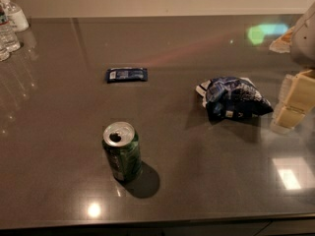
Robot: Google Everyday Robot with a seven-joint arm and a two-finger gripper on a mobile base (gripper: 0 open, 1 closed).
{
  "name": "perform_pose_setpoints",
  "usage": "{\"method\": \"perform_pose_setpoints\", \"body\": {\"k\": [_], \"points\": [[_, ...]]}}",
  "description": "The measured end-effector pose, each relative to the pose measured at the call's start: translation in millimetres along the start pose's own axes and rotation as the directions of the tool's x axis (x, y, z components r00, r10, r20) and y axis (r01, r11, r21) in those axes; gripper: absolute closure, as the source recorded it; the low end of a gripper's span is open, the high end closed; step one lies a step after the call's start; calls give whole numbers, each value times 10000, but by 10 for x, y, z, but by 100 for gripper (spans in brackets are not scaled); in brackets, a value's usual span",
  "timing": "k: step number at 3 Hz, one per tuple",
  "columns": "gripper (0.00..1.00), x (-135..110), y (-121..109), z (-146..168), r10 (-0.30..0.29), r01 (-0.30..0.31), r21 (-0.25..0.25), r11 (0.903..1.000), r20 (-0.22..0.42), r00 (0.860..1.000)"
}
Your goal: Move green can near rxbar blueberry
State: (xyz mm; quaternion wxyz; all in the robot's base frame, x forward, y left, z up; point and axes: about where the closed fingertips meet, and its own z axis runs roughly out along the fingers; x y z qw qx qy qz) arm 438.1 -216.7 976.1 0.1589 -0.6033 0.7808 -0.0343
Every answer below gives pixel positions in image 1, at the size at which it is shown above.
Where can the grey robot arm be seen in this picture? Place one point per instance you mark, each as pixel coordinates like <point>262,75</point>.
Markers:
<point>302,50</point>

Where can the tan snack packet background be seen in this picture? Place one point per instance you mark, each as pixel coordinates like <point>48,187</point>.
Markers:
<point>283,43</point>

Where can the green soda can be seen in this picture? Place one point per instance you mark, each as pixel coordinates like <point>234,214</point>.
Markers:
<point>120,142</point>

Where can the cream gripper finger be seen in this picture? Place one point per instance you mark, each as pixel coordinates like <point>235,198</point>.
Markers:
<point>296,99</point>

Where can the white hand sanitizer bottle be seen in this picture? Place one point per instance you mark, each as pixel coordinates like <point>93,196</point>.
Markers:
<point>15,15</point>

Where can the clear bottle at left edge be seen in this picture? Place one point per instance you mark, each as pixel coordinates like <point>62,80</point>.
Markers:
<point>4,53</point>

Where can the blue rxbar blueberry wrapper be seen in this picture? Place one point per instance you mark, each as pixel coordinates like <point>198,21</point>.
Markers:
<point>126,74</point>

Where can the blue crumpled chip bag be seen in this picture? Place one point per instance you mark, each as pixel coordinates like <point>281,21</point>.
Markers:
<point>232,98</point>

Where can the clear plastic water bottle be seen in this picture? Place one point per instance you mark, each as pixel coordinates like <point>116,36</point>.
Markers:
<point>7,35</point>

